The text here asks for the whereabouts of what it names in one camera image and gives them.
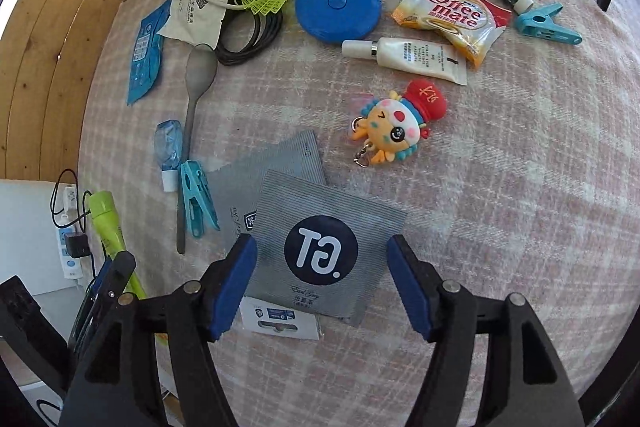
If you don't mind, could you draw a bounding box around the black plug adapter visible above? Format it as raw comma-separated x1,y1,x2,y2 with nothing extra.
66,232,91,261

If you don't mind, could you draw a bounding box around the metal spoon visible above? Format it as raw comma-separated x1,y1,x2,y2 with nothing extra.
175,43,219,256

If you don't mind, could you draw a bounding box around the white cream tube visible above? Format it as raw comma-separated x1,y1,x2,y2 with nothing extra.
341,37,469,86

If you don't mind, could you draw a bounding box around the blue wet wipe packet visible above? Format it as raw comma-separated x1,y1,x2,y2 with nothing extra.
126,0,174,107

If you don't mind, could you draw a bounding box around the blue round tape measure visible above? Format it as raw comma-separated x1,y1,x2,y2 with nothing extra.
294,0,385,43

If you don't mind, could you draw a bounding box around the yellow-green tube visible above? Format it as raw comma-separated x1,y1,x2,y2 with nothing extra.
87,190,147,301

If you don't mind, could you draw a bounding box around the cartoon doll keychain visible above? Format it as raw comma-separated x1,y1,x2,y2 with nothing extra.
348,78,448,169

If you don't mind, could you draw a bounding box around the small blue clear bottle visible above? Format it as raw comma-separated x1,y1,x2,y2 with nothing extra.
154,119,184,193

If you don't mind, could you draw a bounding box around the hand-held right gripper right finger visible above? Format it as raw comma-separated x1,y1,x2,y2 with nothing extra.
387,234,586,427

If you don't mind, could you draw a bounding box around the teal clothespin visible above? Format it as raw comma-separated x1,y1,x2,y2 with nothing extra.
513,2,584,46
178,160,220,238

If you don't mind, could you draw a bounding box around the red white creamer packet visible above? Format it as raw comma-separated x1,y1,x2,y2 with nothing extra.
390,0,514,70

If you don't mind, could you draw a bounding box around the grey sachet with dark circle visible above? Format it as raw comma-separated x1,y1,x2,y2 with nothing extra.
243,170,409,328

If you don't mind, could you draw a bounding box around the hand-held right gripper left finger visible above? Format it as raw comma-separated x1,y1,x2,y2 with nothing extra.
59,234,258,427

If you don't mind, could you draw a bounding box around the black coiled cable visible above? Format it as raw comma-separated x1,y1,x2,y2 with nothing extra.
214,6,285,67

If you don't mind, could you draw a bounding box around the grey sachet with small label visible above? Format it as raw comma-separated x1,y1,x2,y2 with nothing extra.
206,130,329,249

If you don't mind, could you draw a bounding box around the cream paper pouch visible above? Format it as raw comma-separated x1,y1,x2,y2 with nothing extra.
157,0,237,50

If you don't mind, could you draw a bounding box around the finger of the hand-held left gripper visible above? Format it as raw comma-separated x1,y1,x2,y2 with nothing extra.
67,257,115,354
97,251,137,308

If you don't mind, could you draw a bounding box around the white power strip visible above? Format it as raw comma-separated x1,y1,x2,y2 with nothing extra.
52,183,87,281

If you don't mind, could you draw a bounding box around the white card with blue label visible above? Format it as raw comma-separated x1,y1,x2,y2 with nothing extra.
239,296,324,342

